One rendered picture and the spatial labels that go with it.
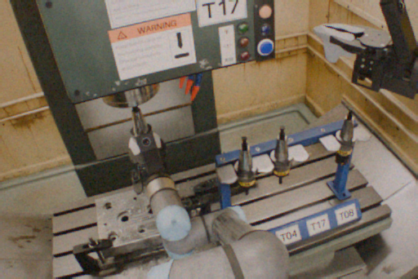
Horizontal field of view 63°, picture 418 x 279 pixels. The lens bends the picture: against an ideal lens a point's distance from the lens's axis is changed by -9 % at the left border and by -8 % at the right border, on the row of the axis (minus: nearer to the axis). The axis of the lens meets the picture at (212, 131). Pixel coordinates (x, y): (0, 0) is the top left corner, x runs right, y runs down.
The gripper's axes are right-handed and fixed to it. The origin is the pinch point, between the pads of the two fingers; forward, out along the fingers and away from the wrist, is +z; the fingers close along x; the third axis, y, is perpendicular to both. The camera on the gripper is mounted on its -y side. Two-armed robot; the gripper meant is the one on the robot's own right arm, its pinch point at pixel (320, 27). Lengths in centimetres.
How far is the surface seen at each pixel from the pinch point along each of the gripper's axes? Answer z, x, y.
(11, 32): 140, -15, 24
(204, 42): 19.5, -10.8, 3.9
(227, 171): 23, -5, 46
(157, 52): 24.1, -19.1, 3.8
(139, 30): 25.5, -21.4, -1.5
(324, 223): 0, 16, 74
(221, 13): 17.4, -7.4, -1.4
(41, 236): 100, -51, 101
